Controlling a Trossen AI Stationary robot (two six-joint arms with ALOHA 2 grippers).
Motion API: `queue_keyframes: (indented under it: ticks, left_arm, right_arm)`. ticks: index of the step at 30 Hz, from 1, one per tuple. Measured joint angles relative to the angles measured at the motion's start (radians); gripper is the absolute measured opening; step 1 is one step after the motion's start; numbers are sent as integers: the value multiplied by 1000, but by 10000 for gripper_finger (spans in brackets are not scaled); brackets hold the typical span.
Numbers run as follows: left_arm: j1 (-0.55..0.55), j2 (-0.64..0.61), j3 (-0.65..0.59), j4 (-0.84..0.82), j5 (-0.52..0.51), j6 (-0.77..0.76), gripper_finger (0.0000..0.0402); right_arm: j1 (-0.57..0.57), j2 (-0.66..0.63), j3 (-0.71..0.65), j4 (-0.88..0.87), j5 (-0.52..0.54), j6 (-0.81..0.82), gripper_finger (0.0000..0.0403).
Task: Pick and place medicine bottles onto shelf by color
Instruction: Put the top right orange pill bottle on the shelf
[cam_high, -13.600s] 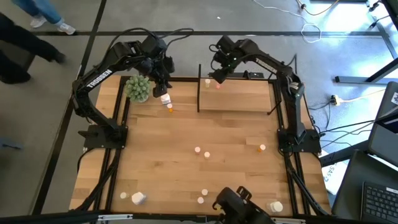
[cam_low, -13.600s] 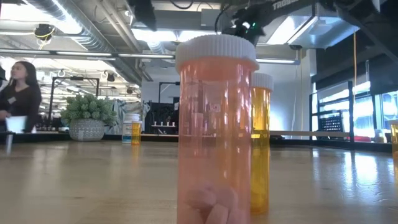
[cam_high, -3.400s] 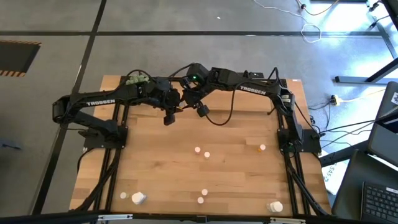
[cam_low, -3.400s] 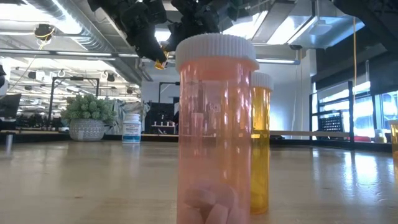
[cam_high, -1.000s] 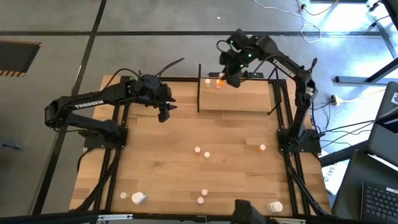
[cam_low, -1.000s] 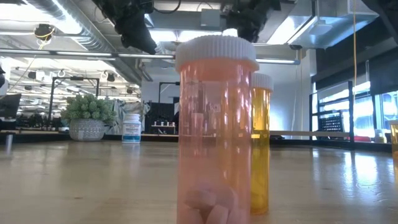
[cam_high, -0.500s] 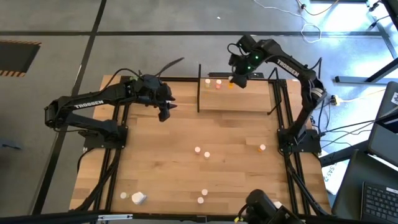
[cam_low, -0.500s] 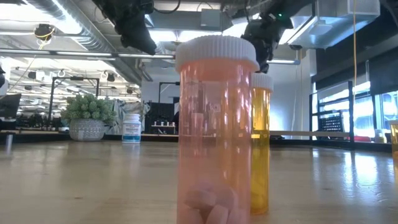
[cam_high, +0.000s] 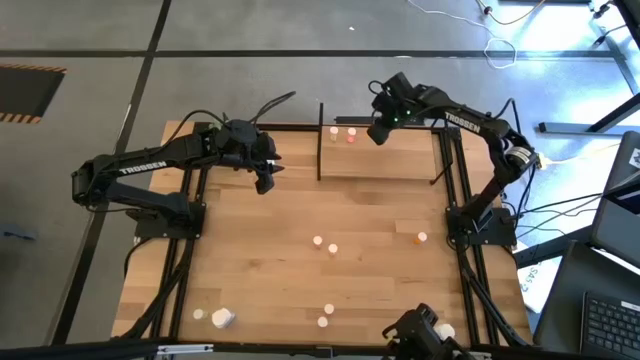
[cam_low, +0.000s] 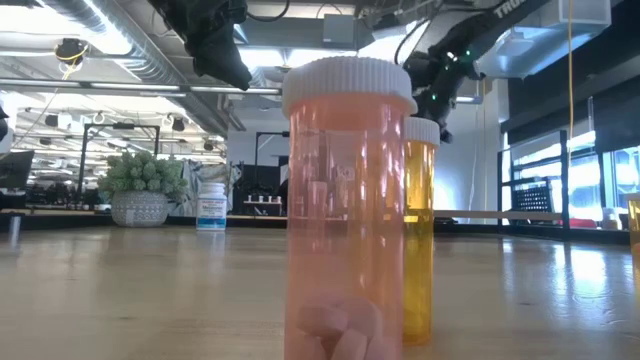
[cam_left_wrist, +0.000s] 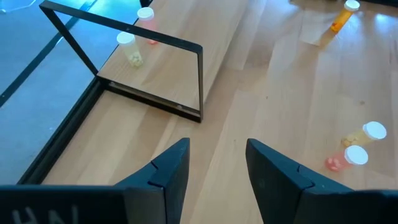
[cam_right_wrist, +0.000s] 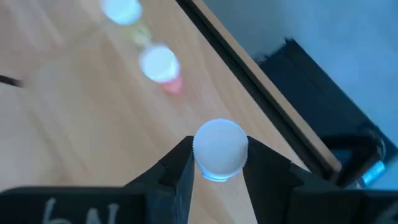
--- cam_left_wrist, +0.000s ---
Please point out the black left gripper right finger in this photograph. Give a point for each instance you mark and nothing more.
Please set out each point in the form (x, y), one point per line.
(273, 186)

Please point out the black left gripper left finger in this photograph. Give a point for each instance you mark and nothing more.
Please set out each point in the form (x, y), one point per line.
(168, 180)

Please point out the small yellow pill bottle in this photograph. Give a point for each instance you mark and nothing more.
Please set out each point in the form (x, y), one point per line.
(374, 130)

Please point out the small pink pill bottle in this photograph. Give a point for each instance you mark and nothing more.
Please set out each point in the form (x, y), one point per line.
(146, 14)
(356, 154)

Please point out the small orange pill bottle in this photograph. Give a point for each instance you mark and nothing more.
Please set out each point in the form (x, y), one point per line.
(342, 20)

